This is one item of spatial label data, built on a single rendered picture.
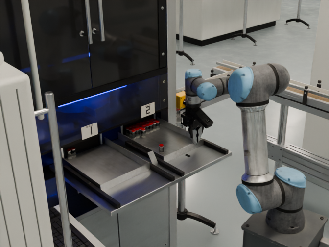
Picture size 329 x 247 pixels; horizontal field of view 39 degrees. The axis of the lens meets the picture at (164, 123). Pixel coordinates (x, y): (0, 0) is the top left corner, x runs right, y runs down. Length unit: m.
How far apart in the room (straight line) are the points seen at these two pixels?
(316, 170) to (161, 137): 1.04
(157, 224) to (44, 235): 1.30
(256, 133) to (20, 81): 0.83
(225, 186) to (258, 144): 1.92
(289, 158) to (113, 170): 1.33
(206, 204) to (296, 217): 1.57
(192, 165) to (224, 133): 2.28
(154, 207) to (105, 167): 0.60
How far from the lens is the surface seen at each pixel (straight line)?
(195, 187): 3.55
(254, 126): 1.66
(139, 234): 2.63
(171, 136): 2.34
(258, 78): 1.63
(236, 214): 3.30
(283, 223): 1.88
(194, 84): 2.02
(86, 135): 2.12
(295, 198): 1.83
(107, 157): 2.18
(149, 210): 2.59
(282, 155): 3.03
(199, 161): 2.13
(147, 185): 1.96
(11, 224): 1.41
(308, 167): 2.96
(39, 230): 1.47
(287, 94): 2.84
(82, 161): 2.16
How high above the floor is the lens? 1.95
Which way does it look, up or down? 25 degrees down
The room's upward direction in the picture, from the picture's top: 1 degrees counter-clockwise
